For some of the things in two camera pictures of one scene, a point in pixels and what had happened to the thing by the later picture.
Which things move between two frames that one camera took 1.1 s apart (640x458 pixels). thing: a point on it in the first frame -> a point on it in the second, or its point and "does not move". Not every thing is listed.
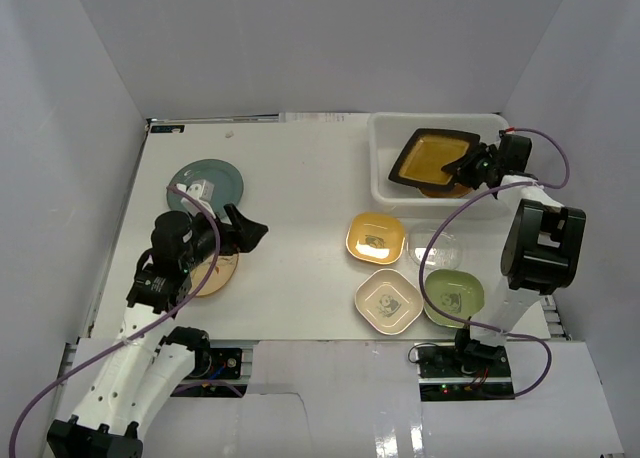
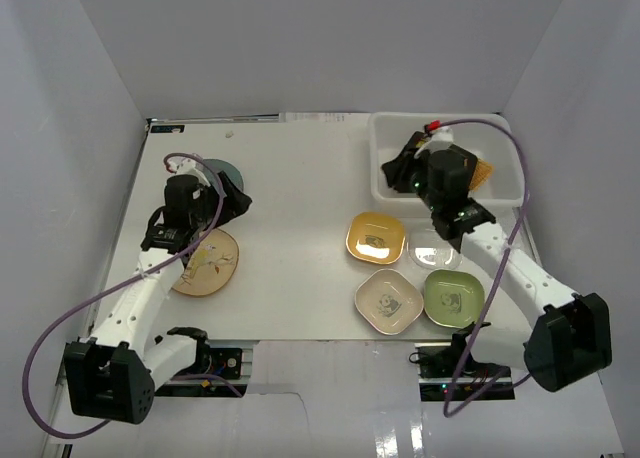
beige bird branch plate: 220,274 does not move
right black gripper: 467,162 -> 420,158
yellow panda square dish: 376,237 does not move
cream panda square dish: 389,302 does not move
